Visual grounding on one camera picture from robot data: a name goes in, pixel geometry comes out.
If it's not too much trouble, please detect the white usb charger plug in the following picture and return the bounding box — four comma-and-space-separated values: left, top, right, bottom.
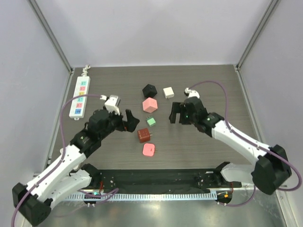
163, 87, 175, 99

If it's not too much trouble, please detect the aluminium frame rail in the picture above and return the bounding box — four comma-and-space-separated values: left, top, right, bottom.
33, 172, 288, 191

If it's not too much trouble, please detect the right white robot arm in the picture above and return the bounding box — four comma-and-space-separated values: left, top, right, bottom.
169, 96, 292, 195

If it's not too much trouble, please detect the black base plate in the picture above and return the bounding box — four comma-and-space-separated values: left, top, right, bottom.
93, 168, 242, 195

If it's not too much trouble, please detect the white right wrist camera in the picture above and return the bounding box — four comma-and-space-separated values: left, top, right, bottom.
184, 87, 200, 99

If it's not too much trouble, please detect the white power strip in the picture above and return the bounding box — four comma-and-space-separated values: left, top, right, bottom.
69, 76, 90, 120

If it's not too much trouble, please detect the black cube plug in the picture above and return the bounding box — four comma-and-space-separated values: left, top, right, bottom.
142, 84, 158, 98

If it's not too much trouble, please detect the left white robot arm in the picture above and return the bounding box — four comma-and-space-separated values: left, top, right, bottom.
12, 108, 140, 227

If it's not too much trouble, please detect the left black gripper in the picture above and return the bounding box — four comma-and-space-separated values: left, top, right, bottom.
98, 108, 139, 140

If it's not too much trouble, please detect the dark red cube plug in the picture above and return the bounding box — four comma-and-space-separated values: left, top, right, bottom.
137, 128, 152, 143

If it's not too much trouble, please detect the green cube plug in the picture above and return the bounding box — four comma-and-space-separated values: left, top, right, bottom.
146, 116, 156, 127

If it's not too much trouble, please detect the pink plug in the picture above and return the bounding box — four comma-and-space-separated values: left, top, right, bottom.
142, 143, 156, 157

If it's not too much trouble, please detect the pink cube socket adapter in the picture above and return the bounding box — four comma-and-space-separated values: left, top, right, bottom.
142, 97, 158, 113

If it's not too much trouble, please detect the white slotted cable duct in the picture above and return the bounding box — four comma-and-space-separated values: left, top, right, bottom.
64, 191, 217, 201

